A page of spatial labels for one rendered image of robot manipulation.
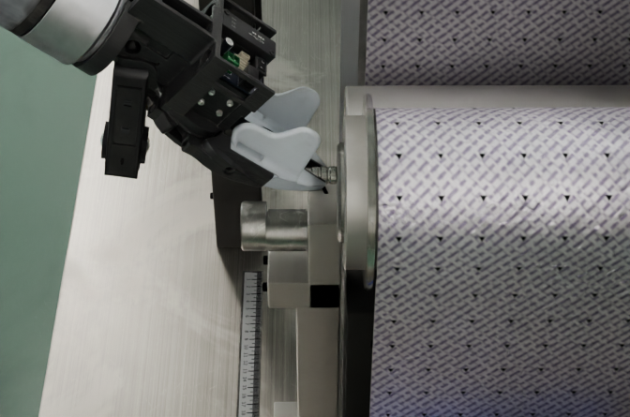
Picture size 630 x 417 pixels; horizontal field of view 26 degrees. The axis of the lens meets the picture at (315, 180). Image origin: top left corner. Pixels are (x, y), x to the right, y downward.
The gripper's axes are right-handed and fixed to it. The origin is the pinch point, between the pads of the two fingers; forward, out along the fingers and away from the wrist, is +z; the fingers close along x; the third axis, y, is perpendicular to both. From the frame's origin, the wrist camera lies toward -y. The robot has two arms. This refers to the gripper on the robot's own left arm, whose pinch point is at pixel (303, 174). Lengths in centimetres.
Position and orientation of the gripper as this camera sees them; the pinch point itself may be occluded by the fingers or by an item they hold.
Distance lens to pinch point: 103.4
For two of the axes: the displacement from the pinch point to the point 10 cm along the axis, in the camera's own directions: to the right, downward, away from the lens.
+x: 0.0, -7.0, 7.1
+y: 6.5, -5.4, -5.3
